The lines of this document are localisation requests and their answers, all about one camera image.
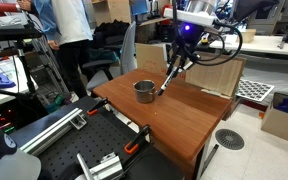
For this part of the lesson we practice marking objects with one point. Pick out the tall cardboard box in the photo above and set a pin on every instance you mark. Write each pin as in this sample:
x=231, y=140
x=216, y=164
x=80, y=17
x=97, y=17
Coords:
x=112, y=11

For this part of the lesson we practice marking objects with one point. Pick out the dotted calibration board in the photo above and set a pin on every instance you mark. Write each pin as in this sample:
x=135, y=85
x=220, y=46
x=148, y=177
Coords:
x=254, y=90

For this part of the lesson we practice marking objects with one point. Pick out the white and navy robot base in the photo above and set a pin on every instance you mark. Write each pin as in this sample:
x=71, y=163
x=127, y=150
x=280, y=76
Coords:
x=0, y=156

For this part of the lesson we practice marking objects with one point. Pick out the brown cardboard sheet red print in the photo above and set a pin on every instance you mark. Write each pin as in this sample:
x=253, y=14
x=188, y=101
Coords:
x=150, y=58

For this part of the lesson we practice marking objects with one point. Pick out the pale wooden box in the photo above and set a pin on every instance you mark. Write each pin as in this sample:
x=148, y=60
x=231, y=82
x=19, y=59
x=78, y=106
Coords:
x=249, y=35

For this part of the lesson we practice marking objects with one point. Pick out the blue cloth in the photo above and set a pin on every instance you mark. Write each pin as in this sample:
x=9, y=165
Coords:
x=2, y=80

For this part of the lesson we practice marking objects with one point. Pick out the black perforated breadboard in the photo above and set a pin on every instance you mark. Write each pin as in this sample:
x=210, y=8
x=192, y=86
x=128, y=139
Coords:
x=94, y=140

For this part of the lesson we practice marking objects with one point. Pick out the black control box with lights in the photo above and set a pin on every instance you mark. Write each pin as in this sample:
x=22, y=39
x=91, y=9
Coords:
x=7, y=118

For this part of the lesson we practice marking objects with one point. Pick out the long aluminium extrusion rail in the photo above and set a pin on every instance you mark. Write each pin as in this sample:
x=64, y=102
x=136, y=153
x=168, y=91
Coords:
x=50, y=131

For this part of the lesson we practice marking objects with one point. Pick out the red handheld device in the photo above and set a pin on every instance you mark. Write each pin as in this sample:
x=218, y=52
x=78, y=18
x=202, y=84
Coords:
x=2, y=7

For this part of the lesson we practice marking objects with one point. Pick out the white side table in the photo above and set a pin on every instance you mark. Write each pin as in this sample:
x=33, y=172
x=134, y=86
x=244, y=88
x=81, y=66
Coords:
x=0, y=96

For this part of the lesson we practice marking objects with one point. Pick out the small metal cup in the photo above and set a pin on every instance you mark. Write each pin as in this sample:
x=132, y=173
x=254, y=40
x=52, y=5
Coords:
x=145, y=95

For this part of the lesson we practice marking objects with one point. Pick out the person in white shirt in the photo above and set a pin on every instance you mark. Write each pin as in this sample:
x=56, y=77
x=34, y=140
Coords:
x=70, y=33

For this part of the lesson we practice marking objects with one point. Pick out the long white table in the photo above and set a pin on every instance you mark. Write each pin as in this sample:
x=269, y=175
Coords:
x=270, y=45

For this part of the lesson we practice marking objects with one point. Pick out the open cardboard box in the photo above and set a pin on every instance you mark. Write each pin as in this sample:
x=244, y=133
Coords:
x=282, y=126

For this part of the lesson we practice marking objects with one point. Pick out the round floor drain grate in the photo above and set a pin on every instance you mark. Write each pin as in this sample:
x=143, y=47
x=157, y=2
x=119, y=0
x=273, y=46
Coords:
x=229, y=139

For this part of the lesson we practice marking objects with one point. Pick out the green plastic object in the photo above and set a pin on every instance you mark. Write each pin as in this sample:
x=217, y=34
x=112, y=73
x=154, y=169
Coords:
x=54, y=103

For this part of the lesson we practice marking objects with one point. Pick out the black jacket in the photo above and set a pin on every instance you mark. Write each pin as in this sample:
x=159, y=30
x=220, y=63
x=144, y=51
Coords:
x=112, y=28

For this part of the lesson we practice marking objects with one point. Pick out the short aluminium extrusion bracket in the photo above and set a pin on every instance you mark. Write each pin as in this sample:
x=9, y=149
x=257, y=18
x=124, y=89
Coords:
x=100, y=168

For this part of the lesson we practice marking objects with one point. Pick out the yellow emergency stop button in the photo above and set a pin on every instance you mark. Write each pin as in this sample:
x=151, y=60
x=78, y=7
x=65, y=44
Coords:
x=204, y=41

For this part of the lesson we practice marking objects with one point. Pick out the black camera tripod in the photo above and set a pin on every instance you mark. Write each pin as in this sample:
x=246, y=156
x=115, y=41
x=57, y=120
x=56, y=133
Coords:
x=25, y=73

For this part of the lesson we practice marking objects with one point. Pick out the grey office chair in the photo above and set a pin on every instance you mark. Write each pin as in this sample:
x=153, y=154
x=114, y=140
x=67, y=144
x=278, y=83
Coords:
x=128, y=50

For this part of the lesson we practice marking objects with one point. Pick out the black clamp orange trigger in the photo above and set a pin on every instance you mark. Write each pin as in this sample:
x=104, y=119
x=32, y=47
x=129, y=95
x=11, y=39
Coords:
x=96, y=107
x=136, y=140

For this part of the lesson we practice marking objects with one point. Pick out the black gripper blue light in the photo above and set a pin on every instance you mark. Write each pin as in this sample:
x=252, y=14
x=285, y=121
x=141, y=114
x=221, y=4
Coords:
x=190, y=35

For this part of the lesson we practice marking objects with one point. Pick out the brown wooden desk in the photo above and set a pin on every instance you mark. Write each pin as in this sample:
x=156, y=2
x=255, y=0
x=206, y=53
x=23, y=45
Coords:
x=180, y=116

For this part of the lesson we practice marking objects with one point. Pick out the light corrugated cardboard sheet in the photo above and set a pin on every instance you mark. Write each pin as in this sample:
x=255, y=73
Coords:
x=217, y=76

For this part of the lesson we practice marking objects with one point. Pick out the white wrist mount plate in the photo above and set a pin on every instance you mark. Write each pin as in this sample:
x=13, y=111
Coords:
x=189, y=17

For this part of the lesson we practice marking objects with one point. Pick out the black stereo camera bar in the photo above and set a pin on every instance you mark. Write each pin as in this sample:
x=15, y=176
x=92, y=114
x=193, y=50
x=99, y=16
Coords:
x=14, y=34

